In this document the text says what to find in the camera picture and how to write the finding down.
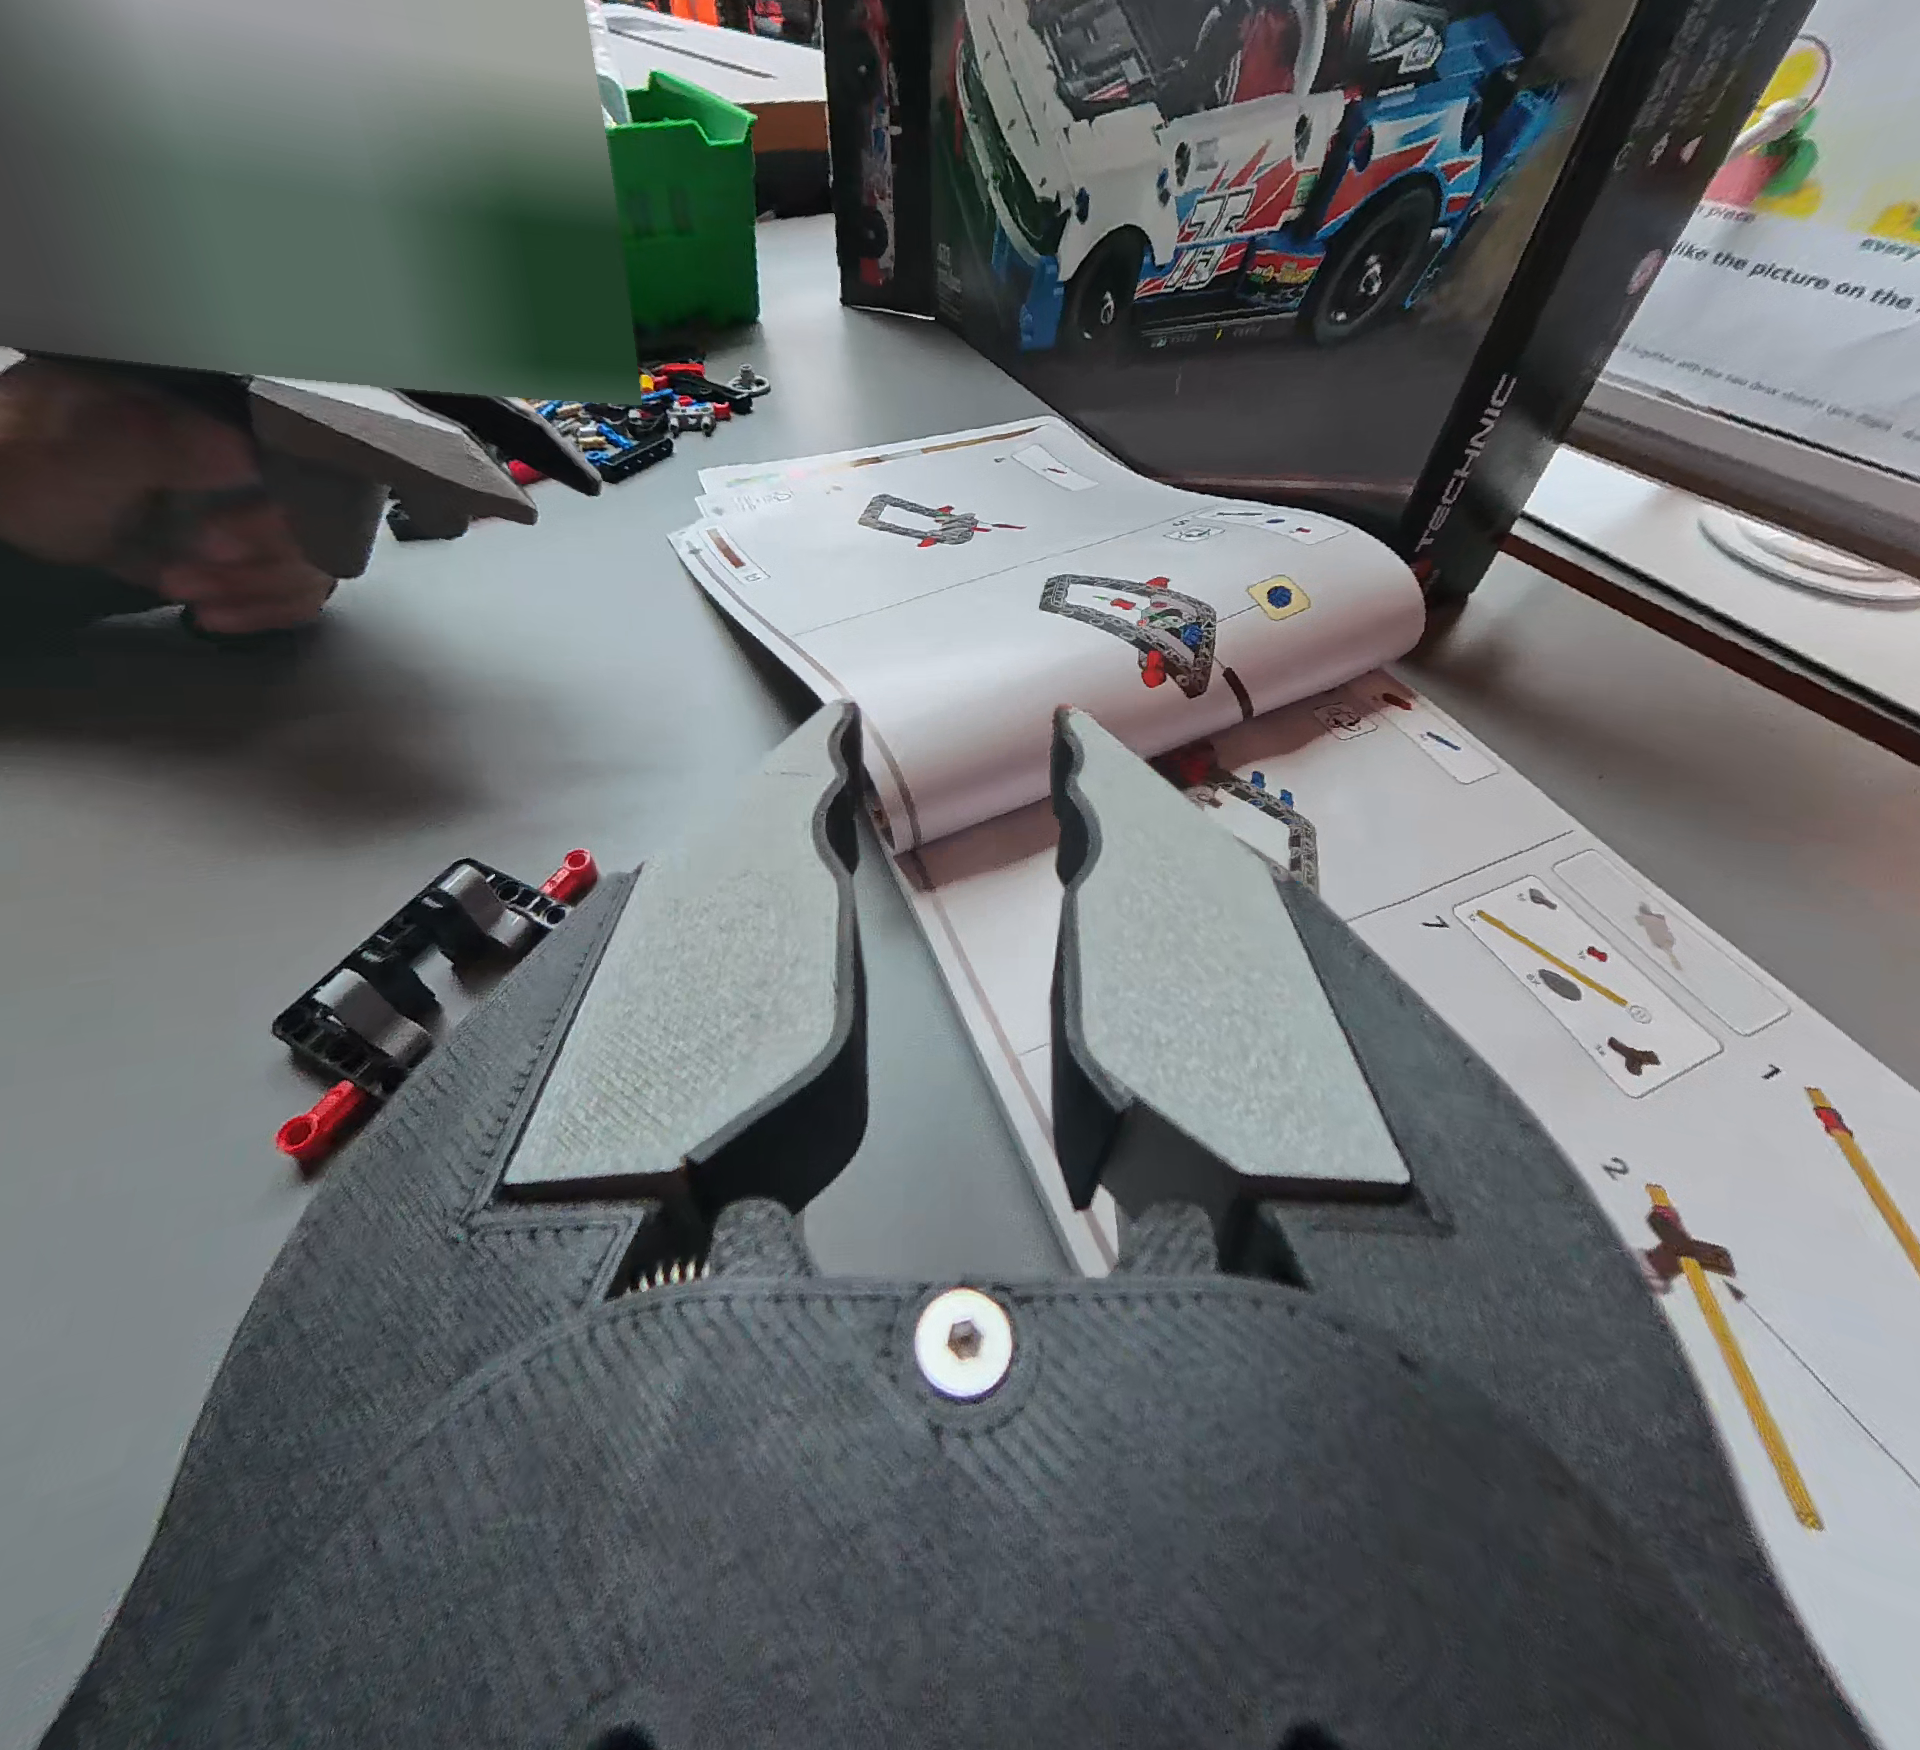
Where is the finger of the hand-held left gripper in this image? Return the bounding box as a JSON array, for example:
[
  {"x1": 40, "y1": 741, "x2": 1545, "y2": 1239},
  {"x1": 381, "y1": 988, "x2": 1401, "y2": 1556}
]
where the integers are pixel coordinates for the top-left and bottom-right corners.
[
  {"x1": 247, "y1": 378, "x2": 542, "y2": 528},
  {"x1": 397, "y1": 390, "x2": 605, "y2": 500}
]

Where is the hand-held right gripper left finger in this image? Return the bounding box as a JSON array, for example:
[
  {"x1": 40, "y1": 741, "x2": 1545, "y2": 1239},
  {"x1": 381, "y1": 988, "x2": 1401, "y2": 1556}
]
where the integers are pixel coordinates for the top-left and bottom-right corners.
[{"x1": 503, "y1": 699, "x2": 875, "y2": 1220}]

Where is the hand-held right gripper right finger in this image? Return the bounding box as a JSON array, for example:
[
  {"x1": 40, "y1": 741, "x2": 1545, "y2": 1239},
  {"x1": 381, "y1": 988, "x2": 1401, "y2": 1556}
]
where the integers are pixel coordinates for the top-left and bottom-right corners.
[{"x1": 1048, "y1": 708, "x2": 1416, "y2": 1212}]

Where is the pile of lego pieces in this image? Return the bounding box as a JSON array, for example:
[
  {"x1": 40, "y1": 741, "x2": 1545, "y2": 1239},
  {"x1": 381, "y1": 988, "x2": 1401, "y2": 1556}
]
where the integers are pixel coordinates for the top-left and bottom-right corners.
[{"x1": 503, "y1": 354, "x2": 774, "y2": 483}]

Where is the black lego frame assembly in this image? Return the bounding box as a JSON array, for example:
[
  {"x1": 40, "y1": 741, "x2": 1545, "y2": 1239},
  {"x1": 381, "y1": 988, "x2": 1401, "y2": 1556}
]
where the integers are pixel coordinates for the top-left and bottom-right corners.
[{"x1": 273, "y1": 847, "x2": 602, "y2": 1167}]

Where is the lego instruction booklet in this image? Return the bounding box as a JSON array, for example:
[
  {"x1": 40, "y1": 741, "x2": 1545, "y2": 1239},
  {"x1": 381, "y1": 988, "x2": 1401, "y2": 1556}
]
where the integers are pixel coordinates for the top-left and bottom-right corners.
[{"x1": 668, "y1": 415, "x2": 1920, "y2": 1750}]

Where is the person's left forearm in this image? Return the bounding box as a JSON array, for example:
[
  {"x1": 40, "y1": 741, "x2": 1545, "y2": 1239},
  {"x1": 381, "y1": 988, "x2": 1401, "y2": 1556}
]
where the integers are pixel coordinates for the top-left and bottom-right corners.
[{"x1": 0, "y1": 534, "x2": 191, "y2": 671}]

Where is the lego set box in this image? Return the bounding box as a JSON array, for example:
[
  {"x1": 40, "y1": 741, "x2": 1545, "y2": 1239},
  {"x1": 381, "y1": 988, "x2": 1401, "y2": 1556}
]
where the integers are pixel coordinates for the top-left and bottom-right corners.
[{"x1": 812, "y1": 0, "x2": 1920, "y2": 604}]

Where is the person's left hand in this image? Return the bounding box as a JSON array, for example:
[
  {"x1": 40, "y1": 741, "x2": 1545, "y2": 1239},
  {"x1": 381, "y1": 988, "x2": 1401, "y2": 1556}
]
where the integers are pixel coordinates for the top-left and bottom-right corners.
[{"x1": 0, "y1": 362, "x2": 340, "y2": 642}]

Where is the green plastic bin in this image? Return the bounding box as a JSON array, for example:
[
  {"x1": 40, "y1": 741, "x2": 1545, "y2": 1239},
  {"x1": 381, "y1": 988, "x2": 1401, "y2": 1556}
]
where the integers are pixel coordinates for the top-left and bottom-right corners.
[{"x1": 607, "y1": 70, "x2": 758, "y2": 334}]

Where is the printed task sheet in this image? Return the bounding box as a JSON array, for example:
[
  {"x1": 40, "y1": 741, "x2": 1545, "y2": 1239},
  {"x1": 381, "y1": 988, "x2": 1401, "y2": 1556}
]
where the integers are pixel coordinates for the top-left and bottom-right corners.
[{"x1": 1598, "y1": 0, "x2": 1920, "y2": 483}]

